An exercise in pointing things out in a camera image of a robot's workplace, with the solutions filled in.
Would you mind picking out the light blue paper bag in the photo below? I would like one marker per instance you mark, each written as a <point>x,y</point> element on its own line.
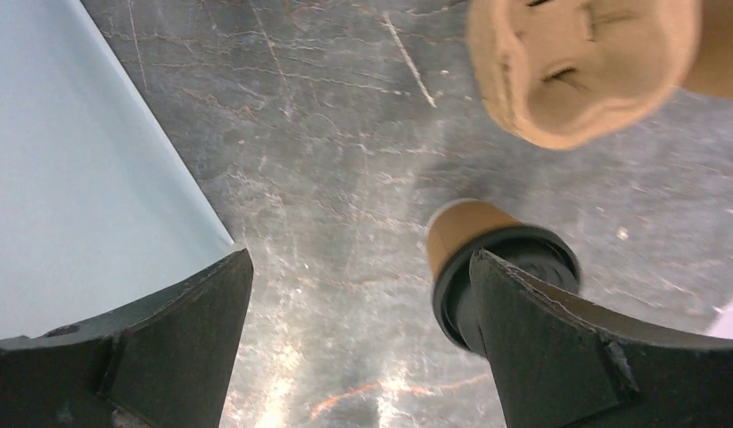
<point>96,207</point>

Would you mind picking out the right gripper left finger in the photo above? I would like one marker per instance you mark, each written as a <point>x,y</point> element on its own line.
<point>161,361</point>

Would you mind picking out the stack of paper cups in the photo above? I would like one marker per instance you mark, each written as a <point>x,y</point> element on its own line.
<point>712,70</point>

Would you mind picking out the brown paper coffee cup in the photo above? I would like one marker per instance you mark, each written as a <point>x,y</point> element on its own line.
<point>458,223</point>

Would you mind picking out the black coffee cup lid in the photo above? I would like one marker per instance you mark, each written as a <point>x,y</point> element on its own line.
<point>535,250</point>

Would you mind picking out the remaining cardboard carrier tray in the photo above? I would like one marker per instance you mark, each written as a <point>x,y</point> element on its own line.
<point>560,73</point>

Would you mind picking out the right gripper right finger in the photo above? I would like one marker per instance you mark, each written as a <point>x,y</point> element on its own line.
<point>561,361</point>

